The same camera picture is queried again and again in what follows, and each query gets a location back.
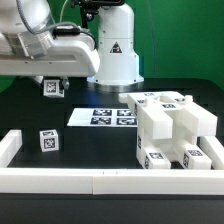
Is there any black cable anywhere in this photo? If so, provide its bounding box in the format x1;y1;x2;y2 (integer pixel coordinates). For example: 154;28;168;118
53;26;98;51

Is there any white marker tag sheet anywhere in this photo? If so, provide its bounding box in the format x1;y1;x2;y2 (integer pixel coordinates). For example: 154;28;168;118
67;108;137;127

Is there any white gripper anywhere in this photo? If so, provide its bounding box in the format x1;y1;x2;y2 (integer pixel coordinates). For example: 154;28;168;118
0;33;100;90

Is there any white U-shaped fence wall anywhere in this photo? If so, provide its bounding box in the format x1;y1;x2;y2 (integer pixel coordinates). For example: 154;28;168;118
0;130;224;195

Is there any white chair back piece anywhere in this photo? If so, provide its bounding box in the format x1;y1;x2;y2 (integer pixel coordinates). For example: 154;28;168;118
118;91;218;140

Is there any grey braided cable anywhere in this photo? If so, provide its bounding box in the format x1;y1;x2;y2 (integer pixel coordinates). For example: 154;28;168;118
15;0;81;36

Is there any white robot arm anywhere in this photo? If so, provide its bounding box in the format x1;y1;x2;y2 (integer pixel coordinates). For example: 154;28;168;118
0;0;144;96

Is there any white chair seat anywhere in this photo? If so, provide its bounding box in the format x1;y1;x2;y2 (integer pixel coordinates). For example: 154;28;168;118
136;126;197;161

